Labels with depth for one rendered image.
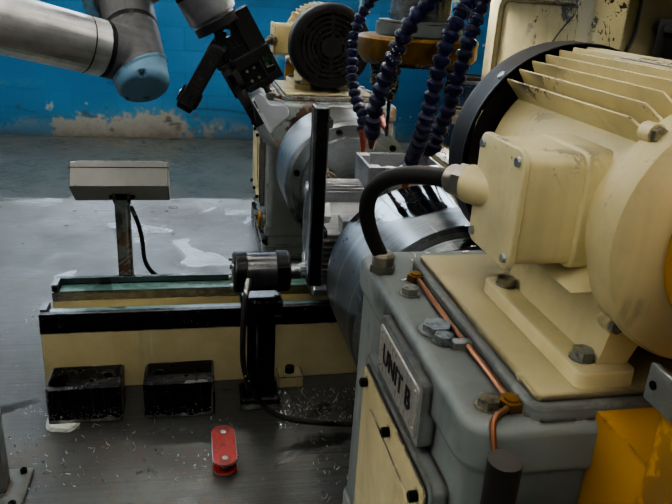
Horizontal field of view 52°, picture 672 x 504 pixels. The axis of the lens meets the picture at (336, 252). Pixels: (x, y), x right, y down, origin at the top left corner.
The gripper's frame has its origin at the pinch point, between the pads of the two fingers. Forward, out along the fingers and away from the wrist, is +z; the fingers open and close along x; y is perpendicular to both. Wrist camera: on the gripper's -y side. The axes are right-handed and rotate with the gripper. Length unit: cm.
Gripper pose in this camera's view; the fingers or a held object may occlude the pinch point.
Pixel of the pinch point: (267, 142)
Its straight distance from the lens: 112.0
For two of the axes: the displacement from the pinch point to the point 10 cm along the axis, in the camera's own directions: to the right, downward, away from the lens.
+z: 4.4, 8.0, 4.1
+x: -1.9, -3.6, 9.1
